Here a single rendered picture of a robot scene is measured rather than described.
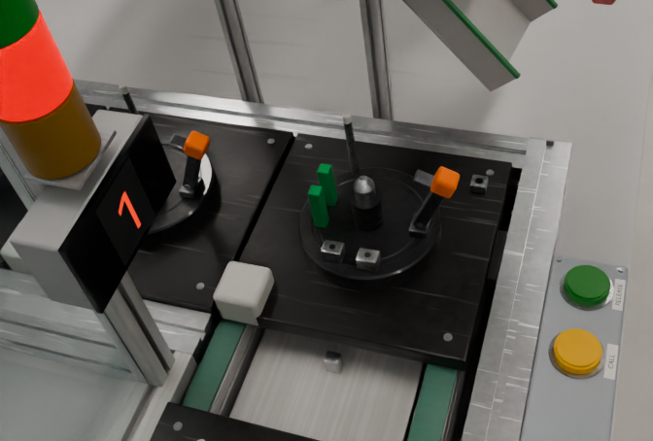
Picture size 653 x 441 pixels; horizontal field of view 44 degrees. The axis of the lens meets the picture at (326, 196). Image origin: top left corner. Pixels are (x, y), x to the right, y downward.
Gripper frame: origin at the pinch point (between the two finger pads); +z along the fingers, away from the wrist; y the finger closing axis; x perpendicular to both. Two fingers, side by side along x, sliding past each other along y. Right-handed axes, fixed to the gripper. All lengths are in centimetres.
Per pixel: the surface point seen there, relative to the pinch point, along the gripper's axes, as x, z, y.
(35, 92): -28.9, -8.3, 26.2
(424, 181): -12.1, 17.5, 5.9
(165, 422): -29.2, 27.5, 29.5
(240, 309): -26.8, 26.6, 17.7
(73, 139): -28.4, -4.0, 25.6
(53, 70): -28.4, -8.7, 24.7
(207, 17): -57, 39, -37
